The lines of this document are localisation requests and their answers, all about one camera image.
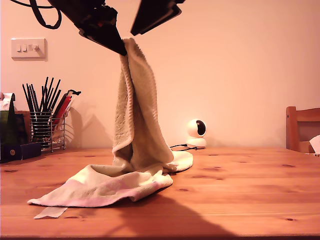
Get cream terry tea towel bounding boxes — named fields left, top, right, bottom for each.
left=26, top=37, right=194, bottom=209

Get black drinking straw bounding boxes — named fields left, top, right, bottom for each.
left=21, top=83, right=34, bottom=114
left=47, top=78, right=62, bottom=113
left=50, top=89, right=62, bottom=113
left=39, top=76, right=49, bottom=113
left=25, top=82, right=37, bottom=114
left=30, top=84, right=41, bottom=114
left=43, top=77, right=55, bottom=113

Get green white paper bag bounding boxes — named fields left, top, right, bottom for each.
left=0, top=92, right=28, bottom=161

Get dark box with round logo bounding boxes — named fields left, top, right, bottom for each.
left=0, top=142, right=42, bottom=164

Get wooden chair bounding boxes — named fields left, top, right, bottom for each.
left=285, top=106, right=320, bottom=154

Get white light switch plate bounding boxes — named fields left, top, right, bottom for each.
left=10, top=37, right=48, bottom=62

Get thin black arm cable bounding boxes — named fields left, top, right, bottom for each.
left=9, top=0, right=56, bottom=9

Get chrome wire utensil holder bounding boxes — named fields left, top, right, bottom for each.
left=29, top=109, right=67, bottom=153

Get white round security camera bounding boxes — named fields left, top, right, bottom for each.
left=184, top=118, right=208, bottom=150

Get black security camera cable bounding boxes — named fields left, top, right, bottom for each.
left=169, top=142, right=199, bottom=152

